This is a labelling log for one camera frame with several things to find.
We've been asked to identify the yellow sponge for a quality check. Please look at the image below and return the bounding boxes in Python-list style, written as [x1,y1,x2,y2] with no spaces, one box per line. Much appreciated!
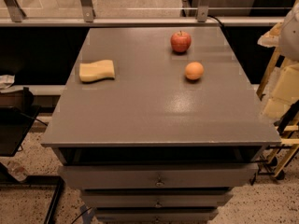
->
[79,60,115,83]

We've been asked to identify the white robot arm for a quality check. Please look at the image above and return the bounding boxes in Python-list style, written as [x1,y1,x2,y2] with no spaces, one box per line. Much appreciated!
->
[278,6,299,61]

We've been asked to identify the grey drawer cabinet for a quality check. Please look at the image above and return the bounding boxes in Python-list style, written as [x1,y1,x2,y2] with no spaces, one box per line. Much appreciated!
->
[43,27,279,224]

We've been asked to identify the orange fruit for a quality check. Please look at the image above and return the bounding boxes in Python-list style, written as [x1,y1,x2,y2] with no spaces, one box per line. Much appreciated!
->
[185,62,204,80]

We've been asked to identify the red apple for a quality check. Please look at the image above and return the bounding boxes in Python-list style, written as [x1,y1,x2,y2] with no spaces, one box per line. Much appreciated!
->
[170,31,192,53]

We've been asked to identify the black stand left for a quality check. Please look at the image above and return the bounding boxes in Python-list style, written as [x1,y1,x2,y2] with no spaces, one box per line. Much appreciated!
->
[0,87,64,224]

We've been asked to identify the crumpled white paper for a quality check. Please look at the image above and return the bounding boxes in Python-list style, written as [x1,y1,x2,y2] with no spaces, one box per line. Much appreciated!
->
[0,75,15,90]

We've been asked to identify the metal glass railing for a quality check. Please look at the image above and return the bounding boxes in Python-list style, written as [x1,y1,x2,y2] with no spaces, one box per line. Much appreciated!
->
[0,0,295,24]

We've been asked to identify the black cable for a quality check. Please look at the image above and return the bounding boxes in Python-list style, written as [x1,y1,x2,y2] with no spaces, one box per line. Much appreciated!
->
[207,14,226,29]

